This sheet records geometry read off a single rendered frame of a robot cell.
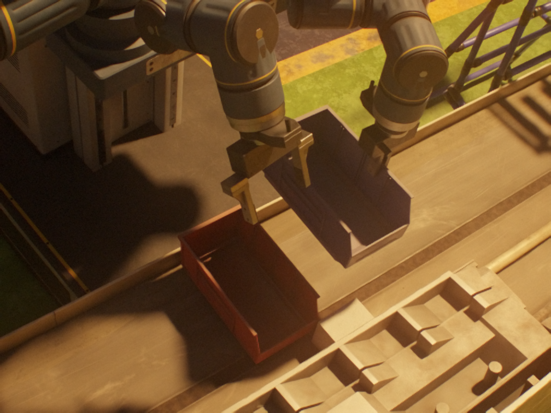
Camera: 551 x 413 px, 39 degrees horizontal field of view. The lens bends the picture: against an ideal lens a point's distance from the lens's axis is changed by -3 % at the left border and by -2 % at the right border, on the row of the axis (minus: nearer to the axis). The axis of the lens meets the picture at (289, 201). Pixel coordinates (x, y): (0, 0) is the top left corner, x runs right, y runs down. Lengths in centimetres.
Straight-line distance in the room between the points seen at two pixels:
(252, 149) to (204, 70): 173
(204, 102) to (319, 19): 142
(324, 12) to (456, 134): 101
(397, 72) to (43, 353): 104
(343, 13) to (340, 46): 223
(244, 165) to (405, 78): 37
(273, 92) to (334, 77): 235
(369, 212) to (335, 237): 19
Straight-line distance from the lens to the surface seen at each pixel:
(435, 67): 154
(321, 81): 363
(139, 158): 277
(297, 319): 198
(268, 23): 129
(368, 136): 168
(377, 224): 187
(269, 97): 132
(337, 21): 161
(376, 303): 205
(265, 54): 130
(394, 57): 154
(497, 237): 229
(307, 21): 159
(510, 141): 255
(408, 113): 161
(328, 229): 174
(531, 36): 334
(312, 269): 207
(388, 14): 160
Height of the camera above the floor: 247
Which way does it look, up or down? 52 degrees down
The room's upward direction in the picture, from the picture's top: 13 degrees clockwise
